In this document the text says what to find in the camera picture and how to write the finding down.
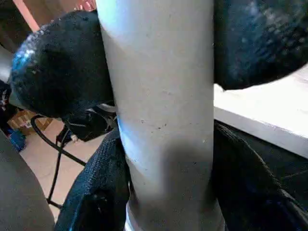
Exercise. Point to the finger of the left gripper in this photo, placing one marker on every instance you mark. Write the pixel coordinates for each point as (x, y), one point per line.
(62, 67)
(260, 43)

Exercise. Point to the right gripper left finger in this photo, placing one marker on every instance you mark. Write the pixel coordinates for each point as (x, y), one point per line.
(96, 187)

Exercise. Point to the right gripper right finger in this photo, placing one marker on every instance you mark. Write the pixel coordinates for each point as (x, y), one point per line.
(245, 192)

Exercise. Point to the white plastic table top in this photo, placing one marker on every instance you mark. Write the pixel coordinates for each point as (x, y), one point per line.
(264, 108)

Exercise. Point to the white plastic table leg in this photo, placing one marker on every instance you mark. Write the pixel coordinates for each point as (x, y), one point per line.
(163, 96)

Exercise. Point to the black floor device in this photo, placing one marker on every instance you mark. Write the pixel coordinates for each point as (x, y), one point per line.
(91, 125)

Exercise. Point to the brown cardboard box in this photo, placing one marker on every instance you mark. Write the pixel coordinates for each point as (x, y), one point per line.
(21, 120)

